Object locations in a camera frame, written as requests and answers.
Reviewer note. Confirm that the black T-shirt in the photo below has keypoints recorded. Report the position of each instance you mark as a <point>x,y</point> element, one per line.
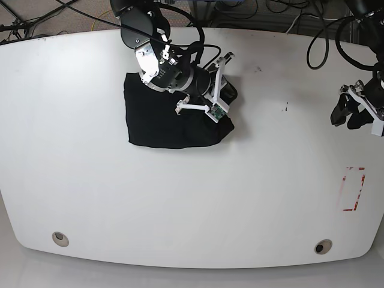
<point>152,121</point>

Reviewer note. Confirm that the black tripod stand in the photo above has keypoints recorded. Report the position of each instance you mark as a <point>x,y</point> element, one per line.
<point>21,28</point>

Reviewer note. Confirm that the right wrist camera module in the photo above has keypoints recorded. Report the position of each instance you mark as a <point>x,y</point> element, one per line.
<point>216,113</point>

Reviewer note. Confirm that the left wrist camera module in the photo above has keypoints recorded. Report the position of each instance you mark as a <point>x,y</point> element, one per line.
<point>378,128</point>

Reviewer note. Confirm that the red tape rectangle marker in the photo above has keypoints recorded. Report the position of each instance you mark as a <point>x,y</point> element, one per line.
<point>353,183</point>

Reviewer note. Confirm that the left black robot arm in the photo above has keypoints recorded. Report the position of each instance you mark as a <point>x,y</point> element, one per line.
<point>369,15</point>

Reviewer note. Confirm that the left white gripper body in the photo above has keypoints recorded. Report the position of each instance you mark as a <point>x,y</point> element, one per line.
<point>369,96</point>

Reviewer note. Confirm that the left table cable grommet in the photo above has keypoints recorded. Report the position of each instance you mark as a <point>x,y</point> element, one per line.
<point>60,239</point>

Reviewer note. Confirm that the right table cable grommet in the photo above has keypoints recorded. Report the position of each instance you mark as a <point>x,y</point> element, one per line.
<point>323,247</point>

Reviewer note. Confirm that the table cable grommet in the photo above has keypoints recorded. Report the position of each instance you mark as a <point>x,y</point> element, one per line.
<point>323,247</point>
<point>60,239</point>

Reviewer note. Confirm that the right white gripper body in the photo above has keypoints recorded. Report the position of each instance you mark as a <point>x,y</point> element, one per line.
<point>205,88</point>

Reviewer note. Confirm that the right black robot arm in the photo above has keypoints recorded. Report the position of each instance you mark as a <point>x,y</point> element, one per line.
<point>174,68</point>

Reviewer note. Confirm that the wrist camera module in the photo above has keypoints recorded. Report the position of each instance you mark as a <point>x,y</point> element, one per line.
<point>378,128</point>
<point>216,113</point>

